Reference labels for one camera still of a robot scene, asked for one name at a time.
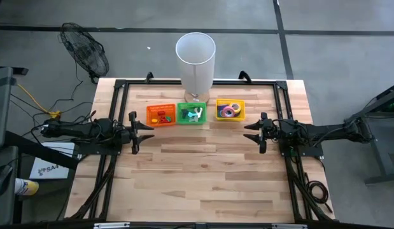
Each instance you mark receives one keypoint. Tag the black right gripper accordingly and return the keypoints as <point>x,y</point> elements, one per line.
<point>271,130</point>

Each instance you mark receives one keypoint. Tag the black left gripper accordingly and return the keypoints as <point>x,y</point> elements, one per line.
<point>128,136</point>

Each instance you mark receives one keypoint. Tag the red stapler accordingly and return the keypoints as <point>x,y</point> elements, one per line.
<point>164,120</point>

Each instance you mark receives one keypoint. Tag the yellow tape roll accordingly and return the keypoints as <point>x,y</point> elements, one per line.
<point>239,109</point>

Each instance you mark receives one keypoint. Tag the yellow plastic basket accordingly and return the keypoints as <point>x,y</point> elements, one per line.
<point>243,105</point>

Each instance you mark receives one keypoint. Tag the pink tape roll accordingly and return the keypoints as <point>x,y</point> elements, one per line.
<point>223,112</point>

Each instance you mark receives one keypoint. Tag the purple tape roll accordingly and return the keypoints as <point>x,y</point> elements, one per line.
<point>220,109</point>

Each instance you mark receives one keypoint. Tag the grey staple remover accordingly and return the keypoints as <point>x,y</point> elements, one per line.
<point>193,119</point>

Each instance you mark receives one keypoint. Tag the cyan staple remover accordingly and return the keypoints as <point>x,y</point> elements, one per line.
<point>192,114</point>

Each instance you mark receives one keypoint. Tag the pale pink staple remover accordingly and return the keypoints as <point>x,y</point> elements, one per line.
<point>199,111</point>

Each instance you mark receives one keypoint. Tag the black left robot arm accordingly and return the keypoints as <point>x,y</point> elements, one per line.
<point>75,128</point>

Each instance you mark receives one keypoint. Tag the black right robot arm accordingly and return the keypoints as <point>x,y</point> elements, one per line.
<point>327,132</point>

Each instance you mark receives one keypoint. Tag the orange plastic basket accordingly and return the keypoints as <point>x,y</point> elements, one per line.
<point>150,109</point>

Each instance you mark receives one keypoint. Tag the green plastic basket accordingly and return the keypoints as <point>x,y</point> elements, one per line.
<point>180,121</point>

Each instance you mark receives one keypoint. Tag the white cylinder table lamp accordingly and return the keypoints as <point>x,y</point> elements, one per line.
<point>196,63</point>

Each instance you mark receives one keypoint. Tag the black floor fan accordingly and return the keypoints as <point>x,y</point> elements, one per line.
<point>85,51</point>

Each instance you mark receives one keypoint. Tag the black diagonal beam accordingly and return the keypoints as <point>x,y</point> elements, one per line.
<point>40,152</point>

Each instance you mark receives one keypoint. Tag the white printed box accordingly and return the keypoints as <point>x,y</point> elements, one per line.
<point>37,171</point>

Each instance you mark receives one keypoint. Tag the yellow white spray can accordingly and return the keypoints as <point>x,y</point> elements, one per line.
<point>28,187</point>

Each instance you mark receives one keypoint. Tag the grey equipment case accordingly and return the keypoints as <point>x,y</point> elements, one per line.
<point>2,108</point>

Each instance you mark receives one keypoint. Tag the black computer mouse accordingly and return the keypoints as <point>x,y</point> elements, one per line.
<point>2,179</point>

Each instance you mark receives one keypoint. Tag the dark side desk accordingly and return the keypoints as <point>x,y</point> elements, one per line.
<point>5,210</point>

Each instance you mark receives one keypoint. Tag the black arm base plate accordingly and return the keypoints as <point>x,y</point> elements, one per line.
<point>98,150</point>
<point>311,149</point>

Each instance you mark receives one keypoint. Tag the silver edge bracket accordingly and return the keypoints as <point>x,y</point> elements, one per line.
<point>289,226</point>
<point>110,226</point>

